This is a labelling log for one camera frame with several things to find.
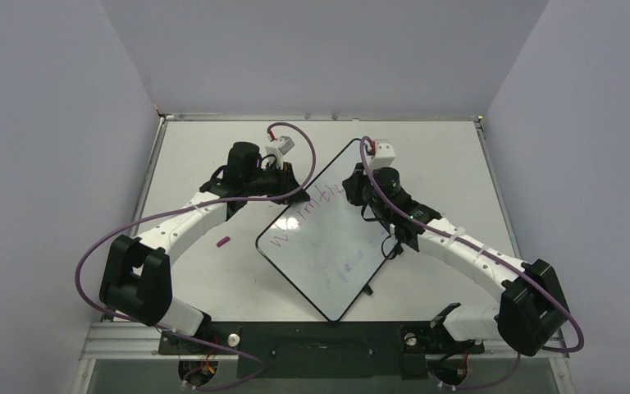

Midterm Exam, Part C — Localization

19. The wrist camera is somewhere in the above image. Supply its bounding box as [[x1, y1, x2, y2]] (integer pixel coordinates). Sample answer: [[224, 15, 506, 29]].
[[265, 135, 295, 159], [367, 140, 395, 170]]

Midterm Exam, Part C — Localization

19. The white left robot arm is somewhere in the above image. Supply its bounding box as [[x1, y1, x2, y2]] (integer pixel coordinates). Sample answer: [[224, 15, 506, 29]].
[[99, 137, 309, 353]]

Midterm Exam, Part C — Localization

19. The magenta marker cap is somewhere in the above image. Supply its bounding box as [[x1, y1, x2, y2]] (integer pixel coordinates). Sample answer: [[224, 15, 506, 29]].
[[216, 236, 231, 248]]

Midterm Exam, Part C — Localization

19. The aluminium frame rail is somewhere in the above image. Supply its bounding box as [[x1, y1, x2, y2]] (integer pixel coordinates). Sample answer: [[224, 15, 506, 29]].
[[79, 322, 568, 360]]

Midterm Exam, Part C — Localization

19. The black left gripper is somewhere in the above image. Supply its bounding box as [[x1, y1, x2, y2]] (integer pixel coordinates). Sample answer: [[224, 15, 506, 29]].
[[244, 161, 308, 205]]

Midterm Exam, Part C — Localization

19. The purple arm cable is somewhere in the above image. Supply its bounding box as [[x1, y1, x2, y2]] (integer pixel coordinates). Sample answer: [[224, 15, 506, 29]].
[[359, 135, 587, 393], [75, 121, 319, 393]]

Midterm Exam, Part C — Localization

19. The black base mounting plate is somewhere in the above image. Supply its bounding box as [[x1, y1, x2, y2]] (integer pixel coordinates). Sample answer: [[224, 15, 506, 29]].
[[158, 322, 485, 379]]

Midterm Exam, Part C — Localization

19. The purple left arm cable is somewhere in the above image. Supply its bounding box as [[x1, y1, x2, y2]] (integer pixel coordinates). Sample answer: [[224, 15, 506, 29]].
[[75, 121, 319, 393]]

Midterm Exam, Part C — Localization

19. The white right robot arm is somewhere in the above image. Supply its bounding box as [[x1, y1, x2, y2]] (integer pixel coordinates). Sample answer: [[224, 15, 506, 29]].
[[343, 163, 570, 356]]

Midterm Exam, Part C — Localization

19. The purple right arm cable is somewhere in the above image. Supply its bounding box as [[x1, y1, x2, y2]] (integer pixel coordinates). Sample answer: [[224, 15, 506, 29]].
[[359, 135, 587, 393]]

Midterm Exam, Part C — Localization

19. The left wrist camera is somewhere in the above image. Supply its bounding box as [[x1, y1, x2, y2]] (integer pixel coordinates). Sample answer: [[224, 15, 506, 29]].
[[265, 135, 295, 159]]

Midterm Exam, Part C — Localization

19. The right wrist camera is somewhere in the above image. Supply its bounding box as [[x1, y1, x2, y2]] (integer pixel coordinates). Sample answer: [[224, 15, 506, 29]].
[[367, 140, 395, 170]]

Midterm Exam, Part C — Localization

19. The black framed whiteboard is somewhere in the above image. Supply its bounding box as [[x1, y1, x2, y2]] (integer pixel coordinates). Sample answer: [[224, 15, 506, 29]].
[[256, 139, 395, 322]]

